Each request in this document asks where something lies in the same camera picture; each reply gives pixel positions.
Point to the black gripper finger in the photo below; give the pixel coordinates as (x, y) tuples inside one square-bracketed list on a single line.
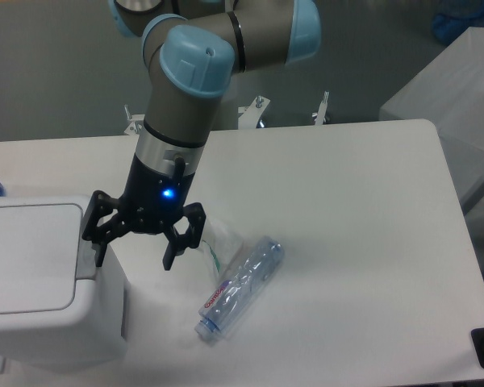
[(178, 243), (105, 219)]

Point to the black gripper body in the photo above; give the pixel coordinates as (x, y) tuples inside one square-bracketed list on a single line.
[(151, 201)]

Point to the white push-lid trash can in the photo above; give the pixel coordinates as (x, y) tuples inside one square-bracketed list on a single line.
[(57, 307)]

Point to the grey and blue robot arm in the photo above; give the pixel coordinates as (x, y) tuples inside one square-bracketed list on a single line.
[(191, 50)]

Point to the crumpled clear plastic wrapper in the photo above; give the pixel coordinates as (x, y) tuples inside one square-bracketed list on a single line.
[(220, 244)]

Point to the clear empty plastic bottle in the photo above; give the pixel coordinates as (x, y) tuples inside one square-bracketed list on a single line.
[(228, 302)]

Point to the white covered side table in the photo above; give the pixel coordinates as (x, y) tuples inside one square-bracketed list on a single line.
[(449, 92)]

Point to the blue plastic bag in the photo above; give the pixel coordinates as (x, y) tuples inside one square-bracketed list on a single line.
[(446, 28)]

